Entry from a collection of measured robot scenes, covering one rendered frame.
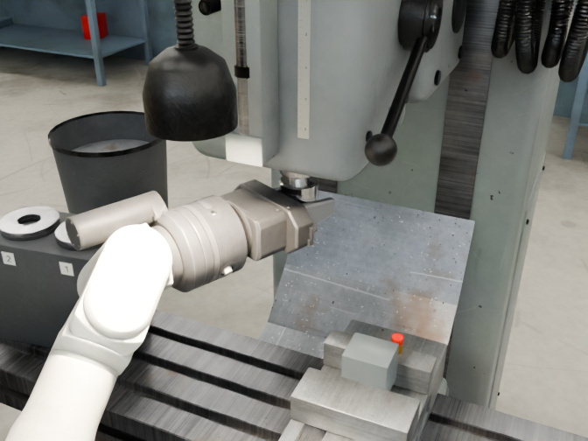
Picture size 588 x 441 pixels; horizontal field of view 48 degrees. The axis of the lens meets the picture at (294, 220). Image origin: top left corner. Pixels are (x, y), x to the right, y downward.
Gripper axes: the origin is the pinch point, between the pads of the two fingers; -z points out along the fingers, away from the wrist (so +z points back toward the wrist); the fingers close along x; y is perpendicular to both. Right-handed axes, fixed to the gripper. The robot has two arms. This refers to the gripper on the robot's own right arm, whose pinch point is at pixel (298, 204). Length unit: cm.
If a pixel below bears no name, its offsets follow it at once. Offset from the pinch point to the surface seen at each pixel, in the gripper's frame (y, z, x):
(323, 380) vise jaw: 21.9, 1.4, -6.8
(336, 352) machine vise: 22.9, -4.5, -3.1
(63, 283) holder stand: 19.4, 18.8, 31.5
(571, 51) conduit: -17.1, -27.8, -15.8
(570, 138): 107, -320, 120
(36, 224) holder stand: 13.1, 18.4, 40.0
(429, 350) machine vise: 25.7, -17.5, -9.0
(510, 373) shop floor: 122, -130, 33
